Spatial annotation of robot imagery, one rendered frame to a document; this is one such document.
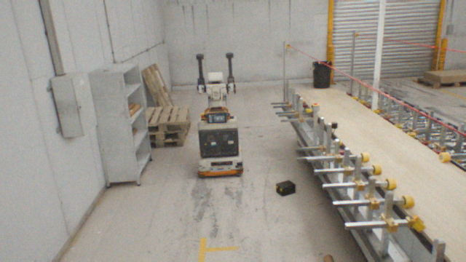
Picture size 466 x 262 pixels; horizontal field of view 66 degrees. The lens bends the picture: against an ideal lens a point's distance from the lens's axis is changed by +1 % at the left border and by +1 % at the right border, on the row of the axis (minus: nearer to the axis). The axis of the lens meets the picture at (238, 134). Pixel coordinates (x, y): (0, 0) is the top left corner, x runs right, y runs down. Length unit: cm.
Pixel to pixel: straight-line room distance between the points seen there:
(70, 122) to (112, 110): 92
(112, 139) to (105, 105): 45
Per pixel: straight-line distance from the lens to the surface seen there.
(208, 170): 492
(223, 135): 480
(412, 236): 259
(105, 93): 473
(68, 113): 393
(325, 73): 1025
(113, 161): 499
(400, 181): 298
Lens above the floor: 218
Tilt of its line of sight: 19 degrees down
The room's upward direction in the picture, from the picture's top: 3 degrees counter-clockwise
